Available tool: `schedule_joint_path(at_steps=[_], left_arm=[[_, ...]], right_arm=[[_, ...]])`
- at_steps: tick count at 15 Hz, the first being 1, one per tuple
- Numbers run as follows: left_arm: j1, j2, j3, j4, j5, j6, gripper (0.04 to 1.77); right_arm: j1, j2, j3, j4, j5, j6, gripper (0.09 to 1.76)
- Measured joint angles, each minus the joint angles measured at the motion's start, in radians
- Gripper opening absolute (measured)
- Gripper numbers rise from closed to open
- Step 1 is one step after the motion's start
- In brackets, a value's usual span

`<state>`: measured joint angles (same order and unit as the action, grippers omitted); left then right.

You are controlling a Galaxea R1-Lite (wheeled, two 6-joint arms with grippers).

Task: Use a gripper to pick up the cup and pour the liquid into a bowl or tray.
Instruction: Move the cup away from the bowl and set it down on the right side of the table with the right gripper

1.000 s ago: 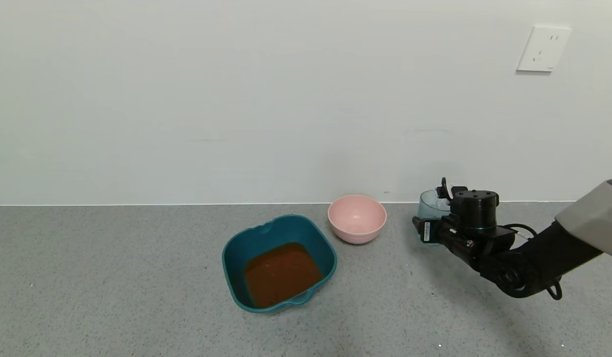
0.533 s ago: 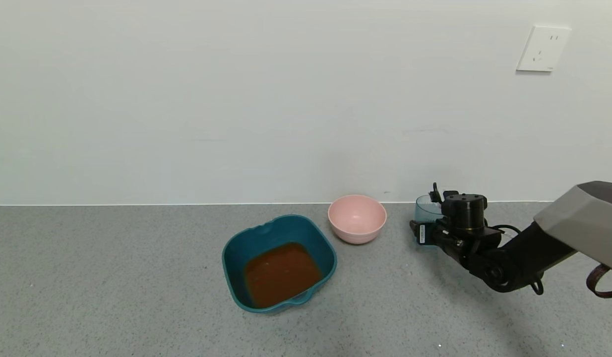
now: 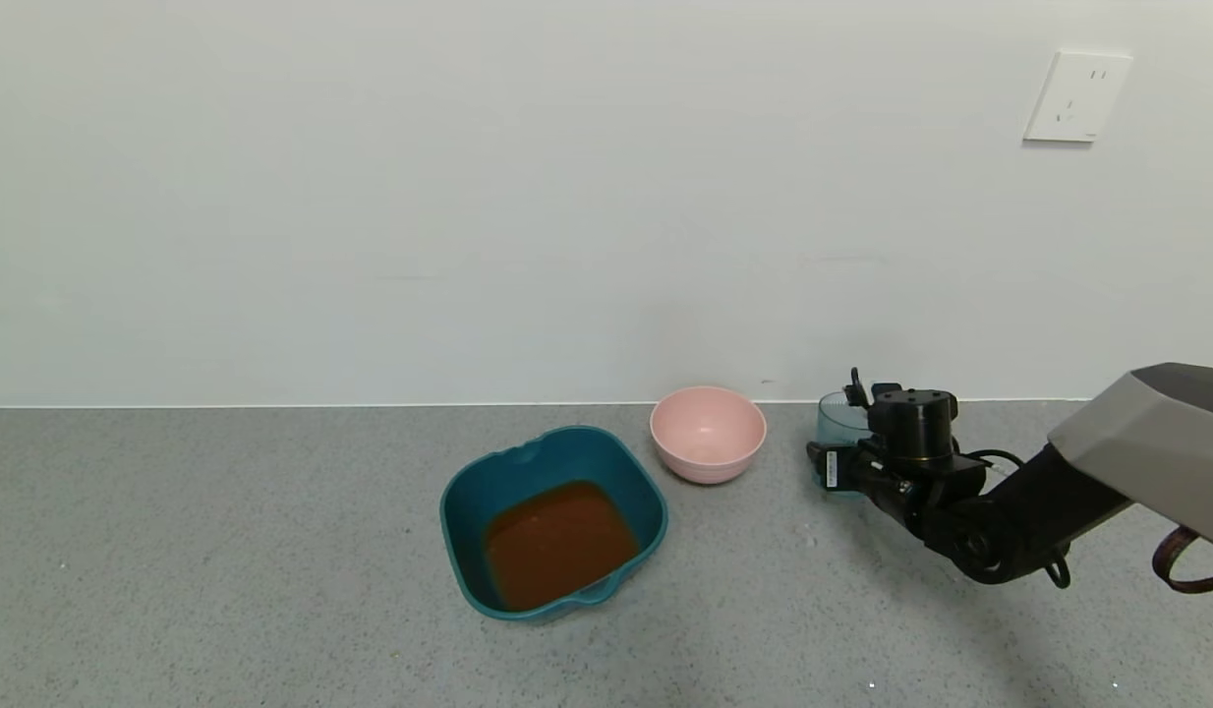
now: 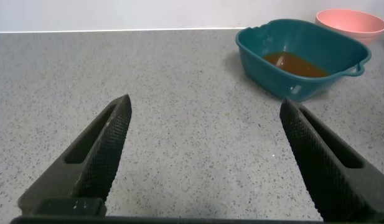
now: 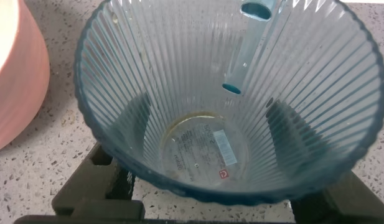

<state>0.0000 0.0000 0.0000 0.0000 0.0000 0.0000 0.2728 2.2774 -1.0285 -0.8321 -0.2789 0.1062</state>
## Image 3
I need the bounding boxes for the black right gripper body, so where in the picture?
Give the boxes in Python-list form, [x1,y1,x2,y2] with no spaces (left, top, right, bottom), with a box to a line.
[806,441,901,500]

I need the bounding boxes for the translucent blue plastic cup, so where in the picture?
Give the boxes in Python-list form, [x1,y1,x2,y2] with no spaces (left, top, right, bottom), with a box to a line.
[816,390,875,498]

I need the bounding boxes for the brown liquid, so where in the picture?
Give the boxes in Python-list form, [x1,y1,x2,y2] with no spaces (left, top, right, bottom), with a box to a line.
[484,480,639,611]

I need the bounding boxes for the pink round bowl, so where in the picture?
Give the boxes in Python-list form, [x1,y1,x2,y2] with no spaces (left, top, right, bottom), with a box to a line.
[650,385,768,486]

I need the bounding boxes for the teal square plastic basin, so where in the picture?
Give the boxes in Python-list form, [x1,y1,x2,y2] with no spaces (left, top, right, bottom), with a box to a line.
[439,425,668,620]

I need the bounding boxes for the brown strap loop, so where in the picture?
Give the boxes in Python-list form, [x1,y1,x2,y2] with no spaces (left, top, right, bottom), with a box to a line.
[1152,526,1213,594]

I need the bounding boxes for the white wall power outlet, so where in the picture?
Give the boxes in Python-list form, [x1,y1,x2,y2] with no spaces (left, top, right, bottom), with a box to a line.
[1023,51,1134,145]

